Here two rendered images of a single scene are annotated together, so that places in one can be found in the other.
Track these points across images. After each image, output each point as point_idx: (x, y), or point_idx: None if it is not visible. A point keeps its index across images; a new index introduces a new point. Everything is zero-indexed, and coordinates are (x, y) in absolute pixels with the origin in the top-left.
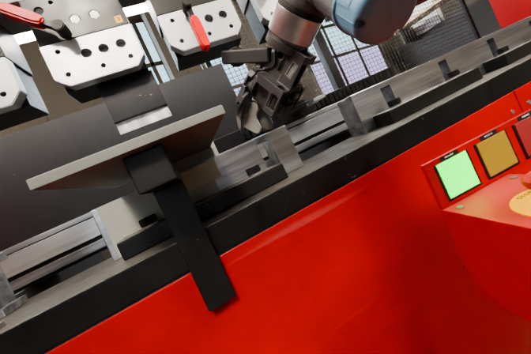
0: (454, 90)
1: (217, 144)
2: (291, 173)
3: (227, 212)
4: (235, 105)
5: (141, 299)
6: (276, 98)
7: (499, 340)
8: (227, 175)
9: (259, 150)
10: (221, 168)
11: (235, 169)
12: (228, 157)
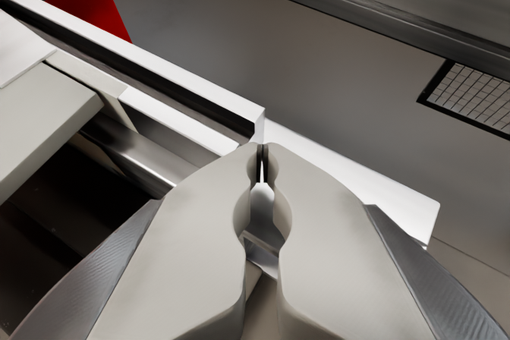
0: None
1: (133, 116)
2: (270, 324)
3: (30, 296)
4: (76, 269)
5: None
6: None
7: None
8: (140, 183)
9: (488, 8)
10: (125, 169)
11: (162, 196)
12: (146, 177)
